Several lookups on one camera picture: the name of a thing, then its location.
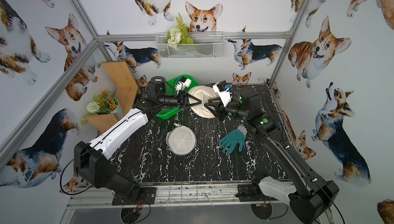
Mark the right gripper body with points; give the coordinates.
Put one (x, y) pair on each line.
(219, 107)

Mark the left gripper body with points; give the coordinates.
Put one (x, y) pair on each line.
(182, 101)

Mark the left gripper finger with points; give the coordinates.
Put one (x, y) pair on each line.
(191, 100)
(189, 106)

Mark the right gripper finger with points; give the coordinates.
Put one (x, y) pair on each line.
(214, 110)
(215, 101)

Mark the cream mesh laundry bag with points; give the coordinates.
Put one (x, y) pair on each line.
(203, 93)

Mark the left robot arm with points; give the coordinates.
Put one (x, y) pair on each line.
(92, 160)

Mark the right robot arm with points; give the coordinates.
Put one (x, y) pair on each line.
(308, 194)

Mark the green plastic basket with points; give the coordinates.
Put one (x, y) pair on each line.
(166, 111)

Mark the green rubber glove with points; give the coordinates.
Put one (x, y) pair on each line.
(234, 138)

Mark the wooden shelf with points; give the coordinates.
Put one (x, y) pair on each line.
(122, 101)

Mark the potted flower plant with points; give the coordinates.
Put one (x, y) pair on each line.
(103, 104)

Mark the white flower fern bouquet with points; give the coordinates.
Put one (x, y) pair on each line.
(178, 36)

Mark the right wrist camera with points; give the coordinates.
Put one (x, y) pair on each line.
(222, 88)

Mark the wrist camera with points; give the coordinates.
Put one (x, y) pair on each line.
(182, 83)
(222, 88)

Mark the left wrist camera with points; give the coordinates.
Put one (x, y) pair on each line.
(182, 83)

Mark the white wire wall basket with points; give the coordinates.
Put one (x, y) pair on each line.
(199, 45)

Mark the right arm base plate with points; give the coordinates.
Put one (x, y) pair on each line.
(249, 193)

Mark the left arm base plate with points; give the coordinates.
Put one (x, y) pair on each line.
(139, 196)

